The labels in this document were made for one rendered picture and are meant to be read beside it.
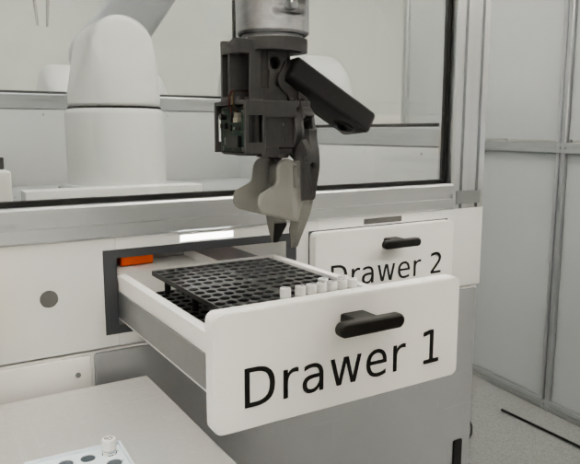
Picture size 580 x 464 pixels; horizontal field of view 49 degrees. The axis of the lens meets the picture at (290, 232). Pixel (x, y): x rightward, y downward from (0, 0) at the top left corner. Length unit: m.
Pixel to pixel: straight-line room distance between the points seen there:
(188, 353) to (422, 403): 0.65
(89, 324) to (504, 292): 2.21
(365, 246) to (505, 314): 1.88
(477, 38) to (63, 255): 0.78
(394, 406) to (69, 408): 0.59
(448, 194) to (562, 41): 1.55
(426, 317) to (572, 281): 1.94
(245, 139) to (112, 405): 0.37
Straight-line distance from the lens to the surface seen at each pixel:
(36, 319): 0.86
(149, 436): 0.73
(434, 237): 1.13
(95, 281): 0.86
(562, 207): 2.60
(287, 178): 0.66
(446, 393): 1.26
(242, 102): 0.63
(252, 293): 0.73
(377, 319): 0.60
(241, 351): 0.57
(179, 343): 0.68
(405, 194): 1.09
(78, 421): 0.79
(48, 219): 0.84
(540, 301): 2.72
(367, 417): 1.15
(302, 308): 0.59
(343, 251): 1.01
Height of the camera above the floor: 1.08
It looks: 9 degrees down
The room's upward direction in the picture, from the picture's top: straight up
